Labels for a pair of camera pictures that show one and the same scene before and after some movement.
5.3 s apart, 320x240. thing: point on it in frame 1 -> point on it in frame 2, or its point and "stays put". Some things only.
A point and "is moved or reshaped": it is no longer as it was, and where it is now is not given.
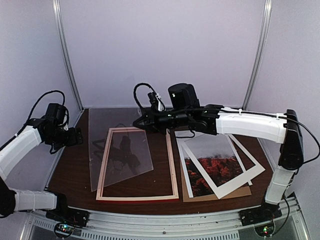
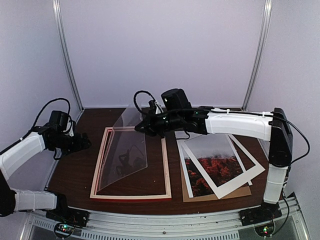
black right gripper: (152, 123) stays put
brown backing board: (244, 192) stays put
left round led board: (64, 229) stays put
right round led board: (265, 230) stays put
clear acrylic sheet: (118, 150) is moved or reshaped
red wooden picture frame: (99, 196) -> (98, 168)
